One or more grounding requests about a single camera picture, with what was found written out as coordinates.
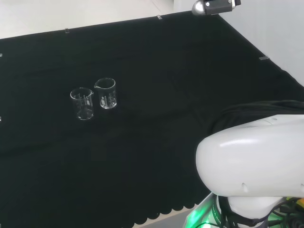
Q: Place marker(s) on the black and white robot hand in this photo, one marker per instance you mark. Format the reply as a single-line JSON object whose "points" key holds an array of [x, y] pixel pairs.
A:
{"points": [[218, 6]]}

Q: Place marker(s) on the clear beaker with white print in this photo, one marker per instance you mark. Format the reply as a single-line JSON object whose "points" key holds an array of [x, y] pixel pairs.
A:
{"points": [[105, 102]]}

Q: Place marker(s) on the clear glass beaker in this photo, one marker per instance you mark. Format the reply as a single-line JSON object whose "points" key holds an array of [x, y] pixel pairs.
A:
{"points": [[83, 111]]}

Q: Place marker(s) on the black bench cloth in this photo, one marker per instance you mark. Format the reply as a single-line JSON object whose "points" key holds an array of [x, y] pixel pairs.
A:
{"points": [[142, 147]]}

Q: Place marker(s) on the yellow stop button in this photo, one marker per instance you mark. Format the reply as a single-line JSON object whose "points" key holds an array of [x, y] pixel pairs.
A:
{"points": [[299, 202]]}

